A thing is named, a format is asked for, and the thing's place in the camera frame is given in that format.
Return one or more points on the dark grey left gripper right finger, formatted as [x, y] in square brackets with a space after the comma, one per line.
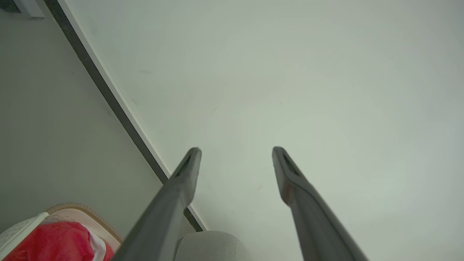
[315, 224]

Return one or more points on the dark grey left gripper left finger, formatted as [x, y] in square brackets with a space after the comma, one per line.
[159, 217]

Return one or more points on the red basketball jersey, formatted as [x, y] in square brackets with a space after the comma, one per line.
[54, 243]

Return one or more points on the white perforated laundry basket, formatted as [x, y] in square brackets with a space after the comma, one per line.
[72, 214]

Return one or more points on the grey fabric sofa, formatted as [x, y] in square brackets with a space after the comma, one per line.
[210, 248]

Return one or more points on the white cloth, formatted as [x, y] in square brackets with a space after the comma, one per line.
[98, 248]

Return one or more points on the dark baseboard with white trim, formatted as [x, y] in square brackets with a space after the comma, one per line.
[108, 94]

